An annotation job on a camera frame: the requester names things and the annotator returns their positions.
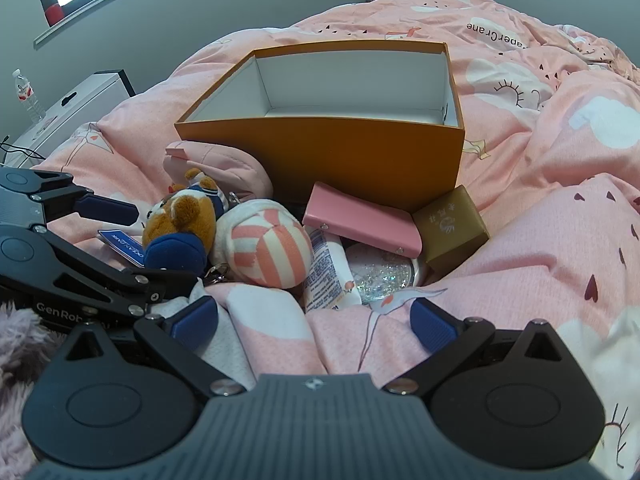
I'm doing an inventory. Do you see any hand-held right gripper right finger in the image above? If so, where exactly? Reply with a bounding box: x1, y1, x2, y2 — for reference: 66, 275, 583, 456
384, 297, 583, 397

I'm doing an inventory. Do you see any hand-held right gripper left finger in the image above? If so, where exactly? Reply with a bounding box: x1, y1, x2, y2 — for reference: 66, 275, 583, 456
50, 296, 247, 396

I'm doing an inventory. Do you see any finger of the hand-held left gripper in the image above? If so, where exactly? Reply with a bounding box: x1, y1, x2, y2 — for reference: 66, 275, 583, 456
35, 227, 196, 318
30, 170, 140, 227

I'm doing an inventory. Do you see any round glitter compact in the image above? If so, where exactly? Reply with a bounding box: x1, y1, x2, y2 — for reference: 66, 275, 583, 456
346, 242, 418, 306

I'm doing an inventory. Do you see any brown white dog plush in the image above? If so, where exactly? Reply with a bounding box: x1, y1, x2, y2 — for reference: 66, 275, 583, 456
142, 167, 231, 276

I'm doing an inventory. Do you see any small gold-printed gift box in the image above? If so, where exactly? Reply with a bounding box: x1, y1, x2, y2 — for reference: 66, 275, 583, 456
411, 185, 491, 273

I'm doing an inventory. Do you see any pink rectangular case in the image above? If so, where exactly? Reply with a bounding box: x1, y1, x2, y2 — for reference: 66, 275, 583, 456
301, 181, 423, 259

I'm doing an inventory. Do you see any pink fabric pouch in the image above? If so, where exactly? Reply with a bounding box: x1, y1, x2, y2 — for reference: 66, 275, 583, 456
162, 140, 275, 206

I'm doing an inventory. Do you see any orange cardboard box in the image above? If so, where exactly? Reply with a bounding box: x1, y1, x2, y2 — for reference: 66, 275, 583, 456
174, 40, 467, 213

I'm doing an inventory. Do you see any blue paper hang tag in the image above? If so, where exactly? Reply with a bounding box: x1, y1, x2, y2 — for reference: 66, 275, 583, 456
97, 228, 148, 268

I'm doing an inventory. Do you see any pink striped plush ball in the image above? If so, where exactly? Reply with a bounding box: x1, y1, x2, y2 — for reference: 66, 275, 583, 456
214, 199, 315, 290

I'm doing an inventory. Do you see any white bedside cabinet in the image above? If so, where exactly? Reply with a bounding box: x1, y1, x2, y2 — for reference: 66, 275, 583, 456
7, 70, 137, 168

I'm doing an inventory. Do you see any shaggy lilac cloth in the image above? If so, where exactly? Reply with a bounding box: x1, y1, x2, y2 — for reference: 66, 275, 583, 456
0, 300, 66, 480

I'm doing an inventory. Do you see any white lotion tube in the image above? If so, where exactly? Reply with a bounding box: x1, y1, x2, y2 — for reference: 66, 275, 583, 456
302, 227, 363, 313

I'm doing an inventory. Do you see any clear water bottle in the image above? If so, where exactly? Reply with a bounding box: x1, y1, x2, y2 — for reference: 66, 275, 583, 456
11, 68, 47, 126

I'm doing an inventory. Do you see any black cable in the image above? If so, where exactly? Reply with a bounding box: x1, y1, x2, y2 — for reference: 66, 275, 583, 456
0, 132, 41, 166

